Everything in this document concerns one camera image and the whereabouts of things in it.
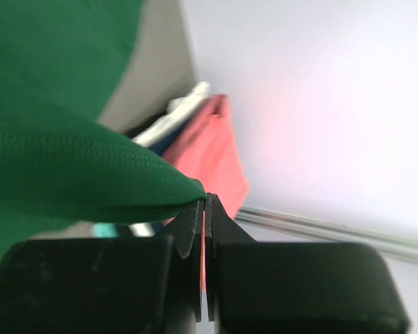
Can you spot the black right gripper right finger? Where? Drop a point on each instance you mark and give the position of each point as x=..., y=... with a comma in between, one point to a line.
x=295, y=287

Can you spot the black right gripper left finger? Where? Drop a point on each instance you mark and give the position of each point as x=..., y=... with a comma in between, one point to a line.
x=106, y=285

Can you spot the green t shirt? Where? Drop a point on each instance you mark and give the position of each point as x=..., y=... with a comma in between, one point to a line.
x=60, y=62

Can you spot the teal plastic tray lid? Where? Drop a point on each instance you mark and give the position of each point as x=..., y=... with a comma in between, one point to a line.
x=105, y=230

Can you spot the folded navy t shirt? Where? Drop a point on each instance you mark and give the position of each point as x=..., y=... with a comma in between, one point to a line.
x=162, y=145

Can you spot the folded coral t shirt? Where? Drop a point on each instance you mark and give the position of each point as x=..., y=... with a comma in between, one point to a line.
x=206, y=150

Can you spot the folded white t shirt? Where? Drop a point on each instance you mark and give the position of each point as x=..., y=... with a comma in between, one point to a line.
x=178, y=112

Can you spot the right aluminium corner post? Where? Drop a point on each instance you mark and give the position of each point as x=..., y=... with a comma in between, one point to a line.
x=403, y=249

